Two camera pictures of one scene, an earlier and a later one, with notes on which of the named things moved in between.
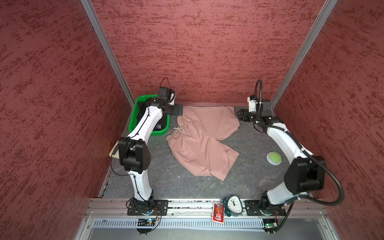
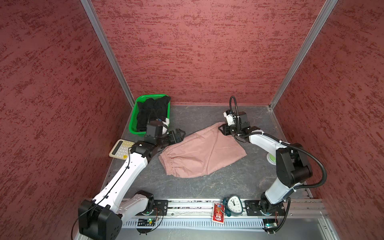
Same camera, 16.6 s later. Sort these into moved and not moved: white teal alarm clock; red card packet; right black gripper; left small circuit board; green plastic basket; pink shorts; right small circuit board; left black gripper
Moved: pink shorts; left black gripper; right black gripper
Not moved: white teal alarm clock; green plastic basket; right small circuit board; red card packet; left small circuit board
